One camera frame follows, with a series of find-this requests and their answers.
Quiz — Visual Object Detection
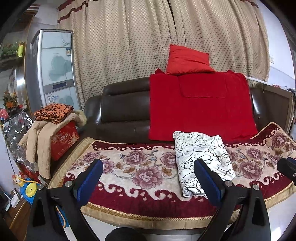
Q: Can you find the white black patterned coat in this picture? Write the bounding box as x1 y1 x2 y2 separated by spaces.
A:
173 131 236 198

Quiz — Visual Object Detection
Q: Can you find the yellow blue toy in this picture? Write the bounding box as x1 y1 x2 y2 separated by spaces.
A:
18 179 39 205

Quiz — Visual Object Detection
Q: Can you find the beige jacket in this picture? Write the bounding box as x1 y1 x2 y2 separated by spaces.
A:
18 110 87 179

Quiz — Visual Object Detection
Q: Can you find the red gift box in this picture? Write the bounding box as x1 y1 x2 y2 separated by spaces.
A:
51 120 80 161

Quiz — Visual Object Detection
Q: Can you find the floral red beige blanket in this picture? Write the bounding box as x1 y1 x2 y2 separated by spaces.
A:
49 123 295 230

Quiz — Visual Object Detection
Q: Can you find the red blanket on sofa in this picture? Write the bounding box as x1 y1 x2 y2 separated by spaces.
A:
149 70 257 141

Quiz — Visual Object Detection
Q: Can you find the orange black patterned cloth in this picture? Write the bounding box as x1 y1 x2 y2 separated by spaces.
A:
34 103 74 125

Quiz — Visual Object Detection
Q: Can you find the dark brown leather sofa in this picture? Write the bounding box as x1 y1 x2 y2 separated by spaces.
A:
78 76 289 145

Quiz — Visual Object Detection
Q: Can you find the small red pillow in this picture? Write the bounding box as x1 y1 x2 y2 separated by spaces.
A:
166 44 215 75

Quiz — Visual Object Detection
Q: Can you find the beige dotted curtain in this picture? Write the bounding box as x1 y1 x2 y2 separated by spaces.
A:
58 1 270 105

